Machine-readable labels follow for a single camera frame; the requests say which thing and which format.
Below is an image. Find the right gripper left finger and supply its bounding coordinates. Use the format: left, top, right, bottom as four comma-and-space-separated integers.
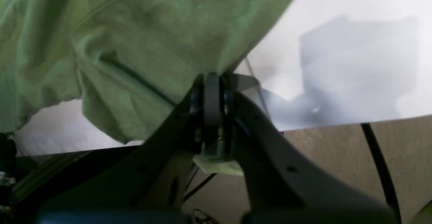
35, 73, 222, 224

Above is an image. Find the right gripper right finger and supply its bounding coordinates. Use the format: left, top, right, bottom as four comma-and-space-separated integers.
221, 75, 397, 224

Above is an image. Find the green t-shirt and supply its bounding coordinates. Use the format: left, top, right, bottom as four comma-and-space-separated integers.
0, 0, 304, 176

